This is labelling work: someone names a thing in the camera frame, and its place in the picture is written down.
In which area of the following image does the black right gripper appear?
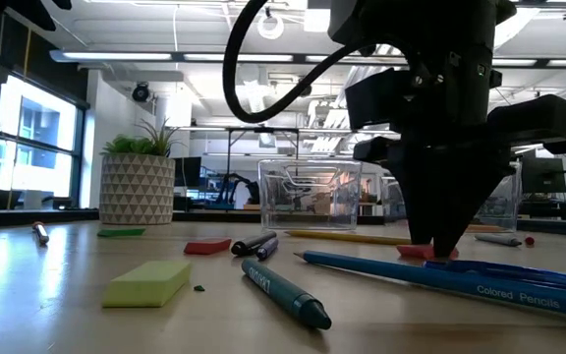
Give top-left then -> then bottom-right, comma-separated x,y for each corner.
354,43 -> 566,258

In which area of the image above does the orange pencil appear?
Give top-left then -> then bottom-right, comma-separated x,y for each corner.
464,224 -> 510,234

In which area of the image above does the pink eraser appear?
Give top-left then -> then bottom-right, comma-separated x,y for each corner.
395,244 -> 460,261

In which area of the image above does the grey pen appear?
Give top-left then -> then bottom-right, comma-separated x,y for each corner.
474,233 -> 523,248

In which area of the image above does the blue colored pencil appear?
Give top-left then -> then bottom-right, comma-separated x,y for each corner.
293,250 -> 566,324

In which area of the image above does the yellow pencil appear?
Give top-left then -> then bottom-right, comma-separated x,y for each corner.
285,229 -> 412,246

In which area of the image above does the blue pen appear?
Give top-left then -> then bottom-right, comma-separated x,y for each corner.
423,260 -> 566,295

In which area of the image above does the teal crayon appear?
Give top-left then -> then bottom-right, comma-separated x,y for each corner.
241,258 -> 333,331

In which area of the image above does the black pen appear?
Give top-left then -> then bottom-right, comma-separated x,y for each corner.
230,230 -> 278,257

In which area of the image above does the silver marker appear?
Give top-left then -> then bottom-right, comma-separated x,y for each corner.
30,220 -> 51,246

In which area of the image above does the green eraser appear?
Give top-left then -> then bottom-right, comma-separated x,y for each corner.
96,227 -> 146,238

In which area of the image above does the red eraser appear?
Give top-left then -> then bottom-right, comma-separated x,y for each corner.
183,238 -> 233,256

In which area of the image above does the yellow eraser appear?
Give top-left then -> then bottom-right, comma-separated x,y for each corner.
101,260 -> 193,309

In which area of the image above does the clear plastic bin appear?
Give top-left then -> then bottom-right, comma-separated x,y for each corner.
257,158 -> 363,232
380,160 -> 523,233

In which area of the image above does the black monitor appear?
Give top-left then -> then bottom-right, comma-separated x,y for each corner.
521,156 -> 566,195
173,156 -> 202,188

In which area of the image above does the large window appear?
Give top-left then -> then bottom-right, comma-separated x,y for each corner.
0,73 -> 87,210

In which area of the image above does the green succulent plant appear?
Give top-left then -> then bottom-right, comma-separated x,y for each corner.
100,117 -> 181,158

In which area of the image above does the white triangle-patterned plant pot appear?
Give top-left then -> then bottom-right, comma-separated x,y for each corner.
98,152 -> 177,226

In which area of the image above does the long ceiling light bar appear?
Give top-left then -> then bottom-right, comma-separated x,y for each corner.
49,48 -> 566,69

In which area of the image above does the yellow hanging cord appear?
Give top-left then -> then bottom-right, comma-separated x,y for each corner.
22,27 -> 33,83

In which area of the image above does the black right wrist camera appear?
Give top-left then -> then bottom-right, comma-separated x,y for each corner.
345,68 -> 412,130

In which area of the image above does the black right camera cable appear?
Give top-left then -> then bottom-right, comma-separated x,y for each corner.
222,0 -> 402,124

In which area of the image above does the black background table frame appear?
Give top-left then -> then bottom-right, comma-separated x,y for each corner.
225,126 -> 402,178

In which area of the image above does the white cable coil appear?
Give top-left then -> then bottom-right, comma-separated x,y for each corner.
256,12 -> 285,40

